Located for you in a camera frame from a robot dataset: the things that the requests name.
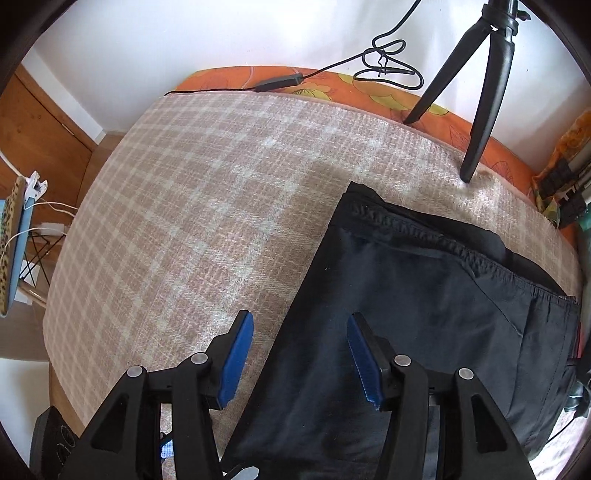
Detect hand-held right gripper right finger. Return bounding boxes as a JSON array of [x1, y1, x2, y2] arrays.
[[347, 313, 536, 480]]

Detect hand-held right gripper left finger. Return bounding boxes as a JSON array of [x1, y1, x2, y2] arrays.
[[69, 310, 256, 480]]

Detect white clip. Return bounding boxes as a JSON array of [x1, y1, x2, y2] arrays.
[[18, 171, 49, 201]]

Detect wooden door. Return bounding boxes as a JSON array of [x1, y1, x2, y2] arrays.
[[0, 62, 100, 204]]

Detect black inline cable switch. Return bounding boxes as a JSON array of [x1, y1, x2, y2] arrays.
[[255, 74, 305, 92]]

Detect black tripod stand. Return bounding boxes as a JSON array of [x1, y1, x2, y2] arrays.
[[404, 0, 532, 184]]

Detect beige plaid blanket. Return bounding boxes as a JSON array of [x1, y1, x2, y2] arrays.
[[42, 90, 583, 462]]

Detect light blue board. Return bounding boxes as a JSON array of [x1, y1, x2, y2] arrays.
[[9, 198, 35, 282]]

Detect white cable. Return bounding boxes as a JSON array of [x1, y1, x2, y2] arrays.
[[0, 200, 79, 259]]

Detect orange bed sheet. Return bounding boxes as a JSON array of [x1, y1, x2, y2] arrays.
[[175, 66, 578, 245]]

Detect orange patterned cloth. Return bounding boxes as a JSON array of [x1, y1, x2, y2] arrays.
[[531, 108, 591, 227]]

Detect black power cable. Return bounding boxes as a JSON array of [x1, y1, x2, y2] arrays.
[[164, 0, 424, 96]]

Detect leopard print board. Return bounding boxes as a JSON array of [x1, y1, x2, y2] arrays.
[[0, 178, 28, 319]]

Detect black pants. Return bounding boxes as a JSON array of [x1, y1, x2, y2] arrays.
[[222, 181, 583, 480]]

